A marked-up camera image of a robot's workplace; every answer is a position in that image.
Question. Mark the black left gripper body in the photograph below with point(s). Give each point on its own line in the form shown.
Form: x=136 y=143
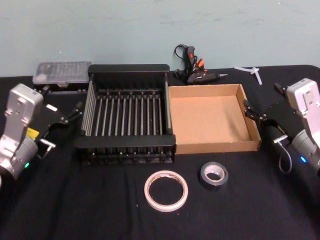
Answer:
x=48 y=117

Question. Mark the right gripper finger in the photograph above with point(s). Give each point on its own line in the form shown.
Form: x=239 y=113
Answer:
x=281 y=89
x=253 y=113

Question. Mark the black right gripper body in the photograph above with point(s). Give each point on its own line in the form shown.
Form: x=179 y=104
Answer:
x=280 y=115

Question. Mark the roll of white tape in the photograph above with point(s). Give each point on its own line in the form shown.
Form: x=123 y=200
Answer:
x=149 y=197

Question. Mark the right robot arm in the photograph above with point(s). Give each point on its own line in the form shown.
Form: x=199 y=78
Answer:
x=306 y=100

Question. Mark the clear plastic case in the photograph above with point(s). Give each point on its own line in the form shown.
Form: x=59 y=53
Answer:
x=62 y=72

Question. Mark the white three-armed plastic piece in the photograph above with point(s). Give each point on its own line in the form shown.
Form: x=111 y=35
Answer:
x=256 y=73

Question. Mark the shallow brown cardboard tray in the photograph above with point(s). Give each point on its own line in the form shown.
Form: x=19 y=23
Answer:
x=205 y=117

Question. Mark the black rack with steel bars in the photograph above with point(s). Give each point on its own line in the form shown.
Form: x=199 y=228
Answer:
x=125 y=143

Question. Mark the roll of silver tape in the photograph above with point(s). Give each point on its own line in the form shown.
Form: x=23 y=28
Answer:
x=205 y=183

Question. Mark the black table cloth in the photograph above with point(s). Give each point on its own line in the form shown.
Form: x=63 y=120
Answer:
x=100 y=200

